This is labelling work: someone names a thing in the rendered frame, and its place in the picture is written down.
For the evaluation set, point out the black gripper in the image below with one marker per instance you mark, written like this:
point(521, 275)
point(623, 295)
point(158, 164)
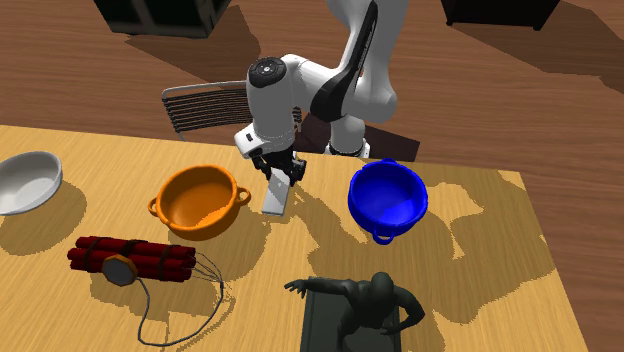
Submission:
point(279, 159)

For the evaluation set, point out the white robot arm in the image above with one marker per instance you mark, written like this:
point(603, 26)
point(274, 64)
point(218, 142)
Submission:
point(273, 105)

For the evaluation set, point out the silver flat rectangular slab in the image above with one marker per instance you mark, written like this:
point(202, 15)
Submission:
point(276, 197)

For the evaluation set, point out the grey metal chair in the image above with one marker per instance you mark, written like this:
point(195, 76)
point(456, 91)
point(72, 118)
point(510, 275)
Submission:
point(204, 109)

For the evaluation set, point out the red dynamite bundle with timer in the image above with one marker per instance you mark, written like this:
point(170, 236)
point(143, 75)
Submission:
point(146, 256)

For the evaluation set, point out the dark human figure on base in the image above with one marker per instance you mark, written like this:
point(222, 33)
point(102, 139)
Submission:
point(370, 304)

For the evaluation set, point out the dark cabinet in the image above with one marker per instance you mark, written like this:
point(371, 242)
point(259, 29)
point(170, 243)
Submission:
point(497, 10)
point(161, 14)

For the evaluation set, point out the white bowl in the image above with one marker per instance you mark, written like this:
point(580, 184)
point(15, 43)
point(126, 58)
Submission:
point(27, 183)

